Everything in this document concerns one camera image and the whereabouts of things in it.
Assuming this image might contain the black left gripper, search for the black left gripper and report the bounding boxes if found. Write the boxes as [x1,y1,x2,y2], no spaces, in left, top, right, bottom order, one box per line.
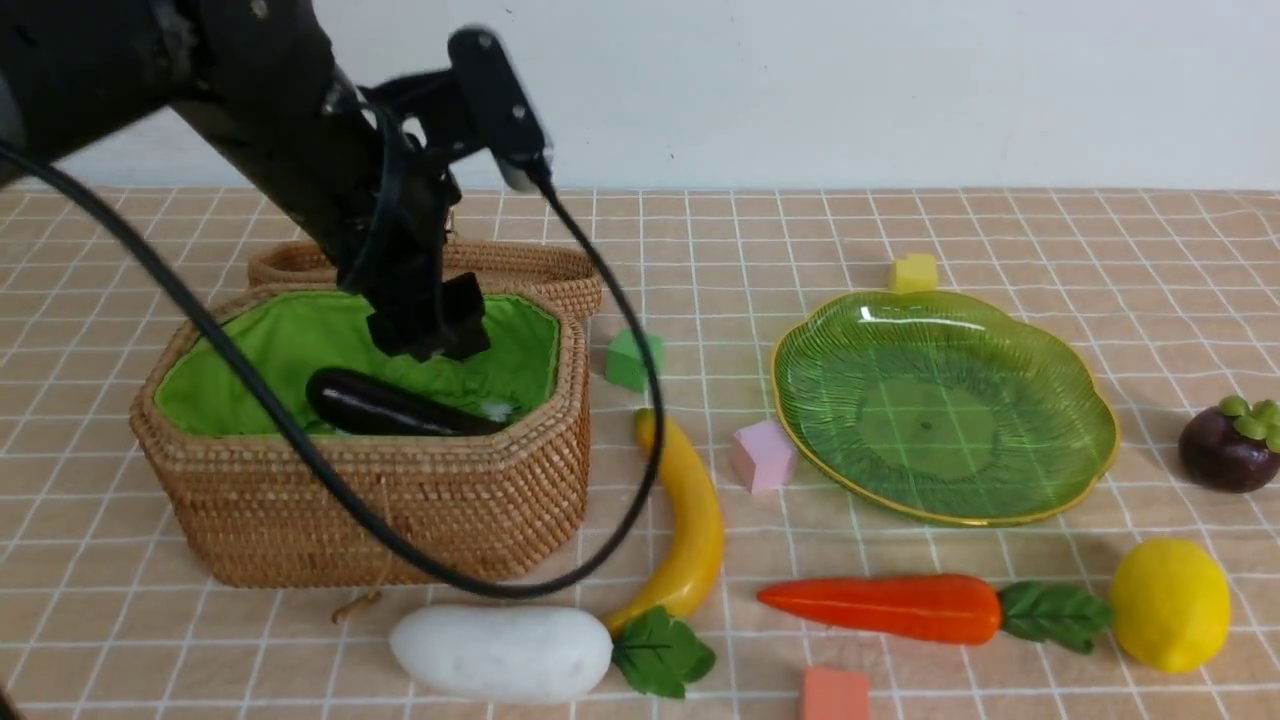
[337,165,492,363]

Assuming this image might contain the dark purple eggplant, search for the dark purple eggplant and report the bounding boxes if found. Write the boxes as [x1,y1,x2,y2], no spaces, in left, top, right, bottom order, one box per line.
[305,366,506,437]

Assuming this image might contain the white radish with leaves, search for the white radish with leaves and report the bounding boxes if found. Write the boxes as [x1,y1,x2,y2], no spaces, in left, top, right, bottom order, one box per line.
[389,605,717,705]

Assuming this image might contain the yellow banana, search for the yellow banana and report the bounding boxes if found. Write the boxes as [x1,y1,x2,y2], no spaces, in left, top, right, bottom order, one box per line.
[604,407,724,641]

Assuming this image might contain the orange carrot with leaves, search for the orange carrot with leaves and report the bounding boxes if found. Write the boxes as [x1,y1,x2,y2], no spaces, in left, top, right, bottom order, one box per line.
[756,573,1114,653]

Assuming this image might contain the yellow lemon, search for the yellow lemon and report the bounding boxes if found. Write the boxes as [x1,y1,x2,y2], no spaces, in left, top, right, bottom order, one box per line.
[1110,537,1233,674]

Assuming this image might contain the dark purple mangosteen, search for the dark purple mangosteen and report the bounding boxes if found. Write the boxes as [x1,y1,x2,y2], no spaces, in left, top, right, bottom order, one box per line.
[1178,395,1279,495]

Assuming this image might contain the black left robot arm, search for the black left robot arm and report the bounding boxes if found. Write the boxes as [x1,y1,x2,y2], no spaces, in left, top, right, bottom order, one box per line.
[3,1,545,361]

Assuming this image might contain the green foam cube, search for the green foam cube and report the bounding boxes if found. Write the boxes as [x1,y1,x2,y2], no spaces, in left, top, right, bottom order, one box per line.
[605,329,666,395]

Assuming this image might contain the woven wicker basket green lining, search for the woven wicker basket green lining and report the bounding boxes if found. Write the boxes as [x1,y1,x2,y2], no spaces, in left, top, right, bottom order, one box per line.
[129,284,590,588]

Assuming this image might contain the pink foam cube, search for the pink foam cube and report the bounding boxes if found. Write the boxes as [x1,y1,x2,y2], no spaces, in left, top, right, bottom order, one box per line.
[730,419,797,495]

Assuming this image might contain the yellow foam cube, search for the yellow foam cube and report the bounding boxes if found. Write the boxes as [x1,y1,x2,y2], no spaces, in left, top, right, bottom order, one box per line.
[890,252,940,293]

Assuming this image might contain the green glass leaf plate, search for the green glass leaf plate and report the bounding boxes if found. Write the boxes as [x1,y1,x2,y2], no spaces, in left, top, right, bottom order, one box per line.
[771,291,1121,527]

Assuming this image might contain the orange foam cube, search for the orange foam cube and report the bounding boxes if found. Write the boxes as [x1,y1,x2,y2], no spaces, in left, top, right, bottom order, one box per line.
[797,666,870,720]

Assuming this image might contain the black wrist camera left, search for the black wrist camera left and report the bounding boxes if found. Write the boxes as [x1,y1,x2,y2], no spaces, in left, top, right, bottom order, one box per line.
[364,26,550,193]

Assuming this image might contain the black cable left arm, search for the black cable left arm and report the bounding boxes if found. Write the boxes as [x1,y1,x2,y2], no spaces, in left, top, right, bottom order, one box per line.
[0,140,667,601]

